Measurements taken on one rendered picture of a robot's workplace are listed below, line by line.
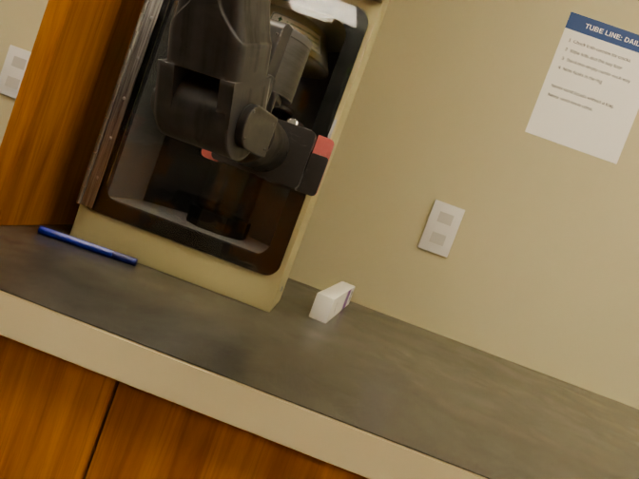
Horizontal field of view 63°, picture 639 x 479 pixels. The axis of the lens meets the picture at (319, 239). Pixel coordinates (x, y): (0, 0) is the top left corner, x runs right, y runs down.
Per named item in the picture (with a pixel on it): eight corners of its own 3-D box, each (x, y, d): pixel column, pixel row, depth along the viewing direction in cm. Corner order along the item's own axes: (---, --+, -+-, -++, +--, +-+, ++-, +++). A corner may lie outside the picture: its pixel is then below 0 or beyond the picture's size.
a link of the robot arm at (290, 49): (144, 112, 41) (237, 145, 39) (191, -29, 40) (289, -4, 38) (213, 143, 53) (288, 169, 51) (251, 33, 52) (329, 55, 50)
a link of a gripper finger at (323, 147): (284, 129, 66) (273, 116, 57) (338, 148, 66) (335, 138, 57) (266, 180, 67) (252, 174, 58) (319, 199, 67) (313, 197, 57)
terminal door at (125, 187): (83, 206, 77) (172, -56, 75) (275, 279, 75) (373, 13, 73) (80, 206, 76) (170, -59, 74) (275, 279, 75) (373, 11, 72)
